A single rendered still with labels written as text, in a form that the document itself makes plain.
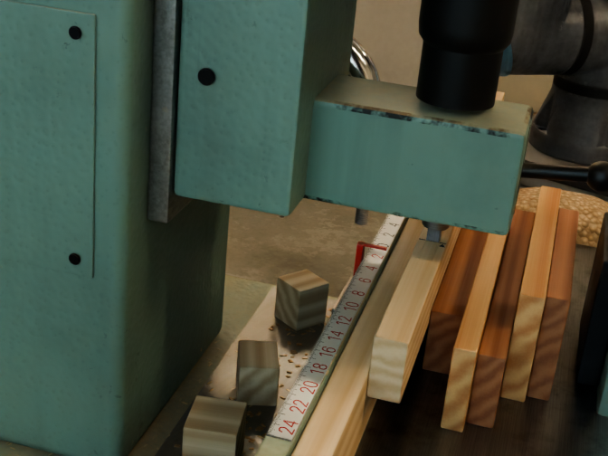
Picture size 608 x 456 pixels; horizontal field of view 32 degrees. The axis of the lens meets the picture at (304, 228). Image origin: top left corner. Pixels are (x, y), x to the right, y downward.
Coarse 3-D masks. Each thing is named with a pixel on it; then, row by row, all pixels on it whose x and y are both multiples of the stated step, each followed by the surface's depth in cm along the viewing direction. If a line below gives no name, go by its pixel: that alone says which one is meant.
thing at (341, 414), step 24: (408, 240) 77; (384, 288) 70; (384, 312) 67; (360, 336) 64; (360, 360) 61; (336, 384) 59; (360, 384) 59; (336, 408) 56; (360, 408) 59; (312, 432) 54; (336, 432) 54; (360, 432) 61
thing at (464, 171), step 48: (336, 96) 68; (384, 96) 69; (336, 144) 68; (384, 144) 67; (432, 144) 66; (480, 144) 65; (336, 192) 69; (384, 192) 68; (432, 192) 67; (480, 192) 66
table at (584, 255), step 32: (576, 256) 90; (576, 288) 84; (576, 320) 79; (576, 352) 74; (416, 384) 69; (576, 384) 70; (384, 416) 65; (416, 416) 65; (512, 416) 66; (544, 416) 67; (576, 416) 67; (384, 448) 62; (416, 448) 62; (448, 448) 62; (480, 448) 63; (512, 448) 63; (544, 448) 63; (576, 448) 64
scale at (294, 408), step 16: (384, 224) 78; (400, 224) 78; (384, 240) 76; (368, 256) 73; (384, 256) 73; (368, 272) 70; (352, 288) 68; (368, 288) 68; (352, 304) 66; (336, 320) 64; (352, 320) 64; (320, 336) 62; (336, 336) 62; (320, 352) 60; (336, 352) 61; (304, 368) 59; (320, 368) 59; (304, 384) 57; (288, 400) 56; (304, 400) 56; (288, 416) 54; (272, 432) 53; (288, 432) 53
